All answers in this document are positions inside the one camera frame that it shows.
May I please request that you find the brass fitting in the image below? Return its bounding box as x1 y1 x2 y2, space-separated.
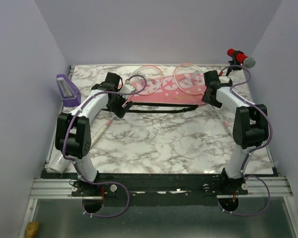
24 222 39 238

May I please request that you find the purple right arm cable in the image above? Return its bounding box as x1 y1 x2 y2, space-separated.
220 64 274 216

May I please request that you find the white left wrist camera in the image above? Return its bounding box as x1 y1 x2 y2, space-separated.
118 84 136 95

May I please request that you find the pink badminton racket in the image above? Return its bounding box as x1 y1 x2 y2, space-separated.
91 65 163 146
173 63 233 136

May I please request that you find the red grey microphone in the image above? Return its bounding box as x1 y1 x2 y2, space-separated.
227 49 256 68

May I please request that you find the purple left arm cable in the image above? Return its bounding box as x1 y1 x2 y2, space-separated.
62 75 147 219

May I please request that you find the black microphone stand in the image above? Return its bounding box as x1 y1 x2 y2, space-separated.
225 59 241 76

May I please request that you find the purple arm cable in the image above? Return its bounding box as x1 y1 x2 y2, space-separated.
62 75 147 219
220 64 274 216

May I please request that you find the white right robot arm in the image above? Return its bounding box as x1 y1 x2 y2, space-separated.
202 70 269 194

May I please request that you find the purple metronome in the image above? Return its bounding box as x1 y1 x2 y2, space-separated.
56 74 81 108

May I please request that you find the grey shuttlecock tube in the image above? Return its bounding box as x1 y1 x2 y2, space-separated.
47 154 70 174

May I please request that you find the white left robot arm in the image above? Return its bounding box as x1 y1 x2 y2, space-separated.
55 72 136 196

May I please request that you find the pink racket cover bag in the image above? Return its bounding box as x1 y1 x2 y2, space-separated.
132 75 203 105

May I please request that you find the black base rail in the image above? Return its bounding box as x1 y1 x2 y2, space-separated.
72 173 248 207

